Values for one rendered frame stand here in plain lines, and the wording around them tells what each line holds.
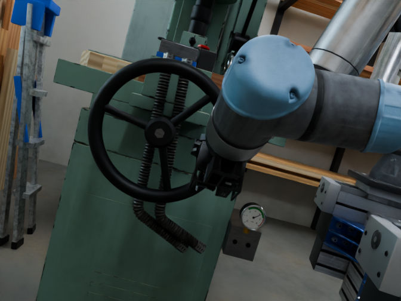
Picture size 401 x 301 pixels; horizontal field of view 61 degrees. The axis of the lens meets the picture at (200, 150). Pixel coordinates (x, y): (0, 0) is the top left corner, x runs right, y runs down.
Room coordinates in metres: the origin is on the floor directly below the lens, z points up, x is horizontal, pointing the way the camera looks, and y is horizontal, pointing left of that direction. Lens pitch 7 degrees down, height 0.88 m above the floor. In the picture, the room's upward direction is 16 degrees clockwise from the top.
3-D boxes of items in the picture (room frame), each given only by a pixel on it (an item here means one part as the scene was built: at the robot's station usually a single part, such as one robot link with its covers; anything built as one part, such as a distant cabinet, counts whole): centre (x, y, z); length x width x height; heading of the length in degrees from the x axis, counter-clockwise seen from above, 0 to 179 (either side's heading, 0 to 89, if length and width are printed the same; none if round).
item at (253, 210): (0.82, -0.17, 0.65); 0.06 x 0.04 x 0.08; 93
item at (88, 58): (0.95, 0.36, 0.92); 0.05 x 0.04 x 0.04; 140
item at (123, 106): (0.95, 0.10, 0.82); 0.40 x 0.21 x 0.04; 93
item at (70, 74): (0.91, 0.10, 0.87); 0.61 x 0.30 x 0.06; 93
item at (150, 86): (0.82, 0.09, 0.91); 0.15 x 0.14 x 0.09; 93
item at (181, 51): (0.82, 0.09, 0.99); 0.13 x 0.11 x 0.06; 93
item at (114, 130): (1.14, 0.11, 0.76); 0.57 x 0.45 x 0.09; 3
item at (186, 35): (1.03, 0.10, 1.03); 0.14 x 0.07 x 0.09; 3
